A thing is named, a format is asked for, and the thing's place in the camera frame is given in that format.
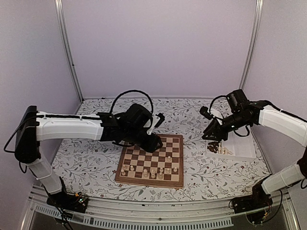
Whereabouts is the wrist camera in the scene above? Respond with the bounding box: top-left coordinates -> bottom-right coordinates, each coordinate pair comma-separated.
144,113 -> 165,135
200,106 -> 224,120

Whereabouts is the white plastic tray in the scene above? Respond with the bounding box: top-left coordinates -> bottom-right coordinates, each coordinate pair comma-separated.
205,119 -> 256,161

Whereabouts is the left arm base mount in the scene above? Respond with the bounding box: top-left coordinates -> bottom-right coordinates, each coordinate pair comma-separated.
47,191 -> 89,213

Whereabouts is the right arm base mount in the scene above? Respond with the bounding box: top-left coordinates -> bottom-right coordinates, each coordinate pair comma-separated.
228,194 -> 273,225

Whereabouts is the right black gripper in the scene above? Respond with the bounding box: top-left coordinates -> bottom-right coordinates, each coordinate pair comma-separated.
202,110 -> 251,142

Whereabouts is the aluminium frame post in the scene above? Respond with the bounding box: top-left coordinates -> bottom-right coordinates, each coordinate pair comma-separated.
55,0 -> 84,102
238,0 -> 263,90

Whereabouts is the light bishop piece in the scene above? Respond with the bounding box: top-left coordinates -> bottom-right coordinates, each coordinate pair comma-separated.
157,172 -> 163,180

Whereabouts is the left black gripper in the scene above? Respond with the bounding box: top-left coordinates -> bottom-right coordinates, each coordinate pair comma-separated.
123,127 -> 164,153

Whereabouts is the front aluminium rail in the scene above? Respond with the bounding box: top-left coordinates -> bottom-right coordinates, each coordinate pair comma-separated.
21,186 -> 302,230

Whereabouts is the floral patterned table mat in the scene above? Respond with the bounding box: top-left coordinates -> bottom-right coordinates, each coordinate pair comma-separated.
52,98 -> 270,202

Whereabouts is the left aluminium frame post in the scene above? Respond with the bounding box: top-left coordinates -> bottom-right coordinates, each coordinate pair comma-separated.
55,0 -> 84,102

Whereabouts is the light queen piece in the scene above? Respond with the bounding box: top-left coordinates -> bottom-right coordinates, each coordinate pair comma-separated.
143,169 -> 148,178

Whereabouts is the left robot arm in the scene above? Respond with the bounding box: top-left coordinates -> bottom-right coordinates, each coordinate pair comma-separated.
11,103 -> 165,208

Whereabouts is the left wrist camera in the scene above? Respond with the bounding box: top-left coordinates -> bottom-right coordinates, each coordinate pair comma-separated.
144,113 -> 165,135

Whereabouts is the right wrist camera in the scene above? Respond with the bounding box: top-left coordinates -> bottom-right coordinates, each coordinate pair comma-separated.
200,106 -> 224,120

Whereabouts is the pile of dark chess pieces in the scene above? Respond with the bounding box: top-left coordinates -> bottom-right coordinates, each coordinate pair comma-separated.
207,141 -> 222,153

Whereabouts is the light king piece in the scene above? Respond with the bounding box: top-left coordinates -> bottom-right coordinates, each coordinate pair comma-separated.
151,169 -> 156,179

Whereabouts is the wooden chess board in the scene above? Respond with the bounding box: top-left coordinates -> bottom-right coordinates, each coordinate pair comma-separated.
115,134 -> 184,189

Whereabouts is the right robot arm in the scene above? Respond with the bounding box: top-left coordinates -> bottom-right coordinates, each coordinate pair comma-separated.
200,89 -> 307,209

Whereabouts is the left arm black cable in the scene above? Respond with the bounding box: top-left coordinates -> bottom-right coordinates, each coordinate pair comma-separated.
110,89 -> 154,115

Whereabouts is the right aluminium frame post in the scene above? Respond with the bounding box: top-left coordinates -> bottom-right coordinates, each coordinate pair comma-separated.
238,0 -> 263,90

